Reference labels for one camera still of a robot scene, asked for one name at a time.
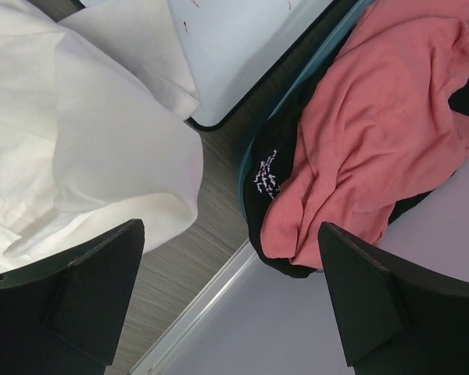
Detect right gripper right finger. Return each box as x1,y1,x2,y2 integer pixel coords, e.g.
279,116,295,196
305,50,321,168
317,223,469,374

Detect teal laundry basket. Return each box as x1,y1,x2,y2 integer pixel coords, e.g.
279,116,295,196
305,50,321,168
236,27,360,274

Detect white t-shirt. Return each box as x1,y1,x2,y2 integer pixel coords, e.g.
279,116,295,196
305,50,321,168
0,1,203,273

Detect white whiteboard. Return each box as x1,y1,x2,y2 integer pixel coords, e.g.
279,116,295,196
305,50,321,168
68,0,371,129

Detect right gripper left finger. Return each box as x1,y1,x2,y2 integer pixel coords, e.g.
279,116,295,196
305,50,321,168
0,220,145,375

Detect pink t-shirt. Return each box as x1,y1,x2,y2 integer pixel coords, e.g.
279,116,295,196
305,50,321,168
260,1,469,269

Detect black t-shirt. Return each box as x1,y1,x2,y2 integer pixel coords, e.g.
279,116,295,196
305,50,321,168
246,38,469,279

